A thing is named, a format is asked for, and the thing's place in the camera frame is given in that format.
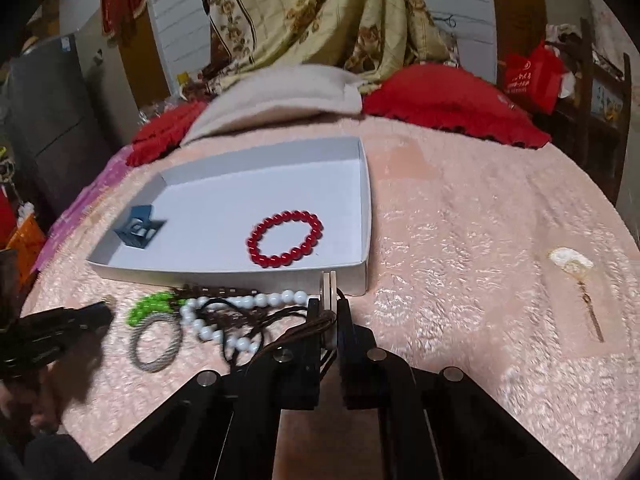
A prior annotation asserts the white bead bracelet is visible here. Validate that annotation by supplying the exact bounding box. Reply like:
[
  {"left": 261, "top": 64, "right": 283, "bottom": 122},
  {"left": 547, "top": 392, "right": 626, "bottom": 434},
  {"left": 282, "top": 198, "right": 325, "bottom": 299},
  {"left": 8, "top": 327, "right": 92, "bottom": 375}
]
[{"left": 179, "top": 290, "right": 308, "bottom": 355}]

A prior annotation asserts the grey refrigerator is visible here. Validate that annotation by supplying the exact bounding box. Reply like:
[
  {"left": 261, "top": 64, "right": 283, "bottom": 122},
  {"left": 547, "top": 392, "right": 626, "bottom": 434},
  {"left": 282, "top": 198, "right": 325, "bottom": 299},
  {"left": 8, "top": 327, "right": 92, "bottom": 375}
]
[{"left": 7, "top": 32, "right": 113, "bottom": 218}]

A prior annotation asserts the red shopping bag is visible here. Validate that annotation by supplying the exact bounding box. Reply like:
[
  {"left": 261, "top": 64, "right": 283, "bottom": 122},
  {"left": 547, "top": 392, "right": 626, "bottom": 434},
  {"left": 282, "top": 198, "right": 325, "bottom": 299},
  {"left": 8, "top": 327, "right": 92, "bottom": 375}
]
[{"left": 502, "top": 40, "right": 566, "bottom": 116}]

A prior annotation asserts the blue hair claw clip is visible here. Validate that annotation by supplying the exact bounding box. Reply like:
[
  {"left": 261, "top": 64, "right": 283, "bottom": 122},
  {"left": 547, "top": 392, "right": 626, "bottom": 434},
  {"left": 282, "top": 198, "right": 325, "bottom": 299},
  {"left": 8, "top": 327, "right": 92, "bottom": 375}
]
[{"left": 112, "top": 205, "right": 168, "bottom": 250}]

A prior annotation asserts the purple patterned sheet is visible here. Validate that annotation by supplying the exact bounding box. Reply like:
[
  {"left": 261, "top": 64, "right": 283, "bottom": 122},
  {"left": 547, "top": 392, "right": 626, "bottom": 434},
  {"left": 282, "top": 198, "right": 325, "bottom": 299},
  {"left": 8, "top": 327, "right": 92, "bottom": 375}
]
[{"left": 30, "top": 152, "right": 131, "bottom": 273}]

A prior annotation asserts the red bead bracelet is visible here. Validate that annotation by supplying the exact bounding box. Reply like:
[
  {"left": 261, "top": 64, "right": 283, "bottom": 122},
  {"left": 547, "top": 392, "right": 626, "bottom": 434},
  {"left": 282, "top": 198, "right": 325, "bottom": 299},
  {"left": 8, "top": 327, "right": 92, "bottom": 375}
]
[{"left": 246, "top": 210, "right": 324, "bottom": 269}]

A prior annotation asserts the yellow floral quilt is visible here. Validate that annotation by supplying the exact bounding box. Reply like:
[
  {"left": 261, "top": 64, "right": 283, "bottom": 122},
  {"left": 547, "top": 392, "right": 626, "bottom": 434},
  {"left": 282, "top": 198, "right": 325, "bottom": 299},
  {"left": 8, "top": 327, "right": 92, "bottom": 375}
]
[{"left": 197, "top": 0, "right": 458, "bottom": 96}]

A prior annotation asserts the red frilled pillow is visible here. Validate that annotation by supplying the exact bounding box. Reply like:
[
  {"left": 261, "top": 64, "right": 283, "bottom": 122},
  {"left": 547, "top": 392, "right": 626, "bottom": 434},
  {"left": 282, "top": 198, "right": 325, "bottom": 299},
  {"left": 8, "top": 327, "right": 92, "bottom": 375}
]
[
  {"left": 125, "top": 100, "right": 208, "bottom": 167},
  {"left": 361, "top": 64, "right": 553, "bottom": 150}
]

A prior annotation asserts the grey hair tie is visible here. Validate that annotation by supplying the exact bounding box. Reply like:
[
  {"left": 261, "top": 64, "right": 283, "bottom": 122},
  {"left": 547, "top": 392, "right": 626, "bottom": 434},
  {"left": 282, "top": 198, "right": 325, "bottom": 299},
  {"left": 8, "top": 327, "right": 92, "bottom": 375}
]
[{"left": 130, "top": 314, "right": 183, "bottom": 373}]

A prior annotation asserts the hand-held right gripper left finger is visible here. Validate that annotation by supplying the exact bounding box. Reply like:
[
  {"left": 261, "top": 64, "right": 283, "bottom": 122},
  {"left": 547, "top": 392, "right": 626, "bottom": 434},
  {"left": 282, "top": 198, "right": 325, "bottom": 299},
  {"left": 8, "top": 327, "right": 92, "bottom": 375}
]
[{"left": 85, "top": 271, "right": 331, "bottom": 480}]

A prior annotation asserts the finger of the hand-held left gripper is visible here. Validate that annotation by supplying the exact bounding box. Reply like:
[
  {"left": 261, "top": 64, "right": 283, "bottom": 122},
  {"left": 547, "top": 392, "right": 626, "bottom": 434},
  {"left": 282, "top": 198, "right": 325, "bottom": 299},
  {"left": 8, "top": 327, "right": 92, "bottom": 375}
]
[{"left": 20, "top": 302, "right": 113, "bottom": 356}]

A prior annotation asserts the white flower hairpin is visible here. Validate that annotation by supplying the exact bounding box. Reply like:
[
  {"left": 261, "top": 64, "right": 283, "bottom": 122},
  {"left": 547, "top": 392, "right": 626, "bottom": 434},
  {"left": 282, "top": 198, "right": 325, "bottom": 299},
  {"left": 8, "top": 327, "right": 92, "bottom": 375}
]
[{"left": 547, "top": 247, "right": 606, "bottom": 343}]

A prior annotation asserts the orange bag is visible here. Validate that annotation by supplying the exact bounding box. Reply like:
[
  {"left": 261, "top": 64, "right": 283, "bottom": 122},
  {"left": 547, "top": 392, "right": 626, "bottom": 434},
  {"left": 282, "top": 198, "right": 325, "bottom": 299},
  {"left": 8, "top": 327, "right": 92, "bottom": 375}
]
[{"left": 5, "top": 212, "right": 48, "bottom": 251}]

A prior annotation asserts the brown bead bracelet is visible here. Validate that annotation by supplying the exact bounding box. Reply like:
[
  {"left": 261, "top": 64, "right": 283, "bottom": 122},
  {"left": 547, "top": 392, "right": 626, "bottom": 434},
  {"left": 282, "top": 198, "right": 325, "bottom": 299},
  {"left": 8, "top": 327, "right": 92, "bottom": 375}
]
[{"left": 167, "top": 284, "right": 266, "bottom": 333}]

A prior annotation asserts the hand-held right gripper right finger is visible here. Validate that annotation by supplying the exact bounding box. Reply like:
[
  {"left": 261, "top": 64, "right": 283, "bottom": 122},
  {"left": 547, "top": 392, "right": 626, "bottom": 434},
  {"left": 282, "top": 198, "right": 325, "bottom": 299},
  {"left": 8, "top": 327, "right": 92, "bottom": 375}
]
[{"left": 328, "top": 271, "right": 581, "bottom": 480}]

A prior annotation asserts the person's left hand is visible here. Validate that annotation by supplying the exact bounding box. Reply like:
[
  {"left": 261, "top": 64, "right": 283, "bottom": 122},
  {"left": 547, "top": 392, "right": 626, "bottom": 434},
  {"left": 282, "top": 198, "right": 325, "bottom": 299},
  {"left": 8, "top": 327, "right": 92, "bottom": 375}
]
[{"left": 0, "top": 360, "right": 68, "bottom": 435}]

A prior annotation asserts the green bead bracelet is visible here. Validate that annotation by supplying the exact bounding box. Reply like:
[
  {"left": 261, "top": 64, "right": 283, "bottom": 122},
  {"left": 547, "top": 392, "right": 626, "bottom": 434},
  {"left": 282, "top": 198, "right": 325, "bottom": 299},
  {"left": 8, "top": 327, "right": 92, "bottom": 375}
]
[{"left": 127, "top": 291, "right": 188, "bottom": 328}]

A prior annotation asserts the dark multi-strand hair tie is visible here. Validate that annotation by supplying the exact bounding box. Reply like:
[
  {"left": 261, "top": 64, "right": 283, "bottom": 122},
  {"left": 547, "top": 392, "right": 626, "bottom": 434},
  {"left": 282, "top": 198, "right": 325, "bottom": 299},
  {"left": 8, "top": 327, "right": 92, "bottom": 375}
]
[{"left": 252, "top": 305, "right": 338, "bottom": 376}]

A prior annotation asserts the dark clothing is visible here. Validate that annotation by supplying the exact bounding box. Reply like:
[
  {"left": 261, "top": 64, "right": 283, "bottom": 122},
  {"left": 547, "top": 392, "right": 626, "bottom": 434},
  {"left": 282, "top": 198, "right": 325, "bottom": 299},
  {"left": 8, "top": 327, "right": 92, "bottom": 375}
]
[{"left": 0, "top": 430, "right": 96, "bottom": 480}]

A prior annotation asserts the pink fluffy blanket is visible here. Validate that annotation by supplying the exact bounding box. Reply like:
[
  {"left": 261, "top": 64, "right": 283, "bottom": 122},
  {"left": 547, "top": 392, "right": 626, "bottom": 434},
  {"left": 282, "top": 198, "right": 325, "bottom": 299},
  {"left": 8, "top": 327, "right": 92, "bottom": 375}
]
[{"left": 20, "top": 115, "right": 640, "bottom": 480}]

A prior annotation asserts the beige pillow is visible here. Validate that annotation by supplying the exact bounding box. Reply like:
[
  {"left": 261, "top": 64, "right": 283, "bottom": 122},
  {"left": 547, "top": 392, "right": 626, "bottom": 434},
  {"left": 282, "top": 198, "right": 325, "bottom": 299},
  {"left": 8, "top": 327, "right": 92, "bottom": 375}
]
[{"left": 182, "top": 64, "right": 363, "bottom": 143}]

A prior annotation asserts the white cardboard box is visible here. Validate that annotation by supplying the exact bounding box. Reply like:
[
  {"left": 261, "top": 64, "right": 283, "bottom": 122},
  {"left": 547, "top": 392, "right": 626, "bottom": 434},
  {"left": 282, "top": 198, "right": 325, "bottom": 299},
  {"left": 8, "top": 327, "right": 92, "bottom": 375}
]
[{"left": 86, "top": 136, "right": 372, "bottom": 297}]

